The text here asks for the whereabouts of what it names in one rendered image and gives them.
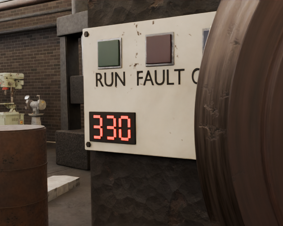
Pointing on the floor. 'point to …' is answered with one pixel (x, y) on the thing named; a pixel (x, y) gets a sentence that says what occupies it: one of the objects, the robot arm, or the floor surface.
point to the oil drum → (19, 176)
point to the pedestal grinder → (36, 117)
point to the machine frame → (97, 202)
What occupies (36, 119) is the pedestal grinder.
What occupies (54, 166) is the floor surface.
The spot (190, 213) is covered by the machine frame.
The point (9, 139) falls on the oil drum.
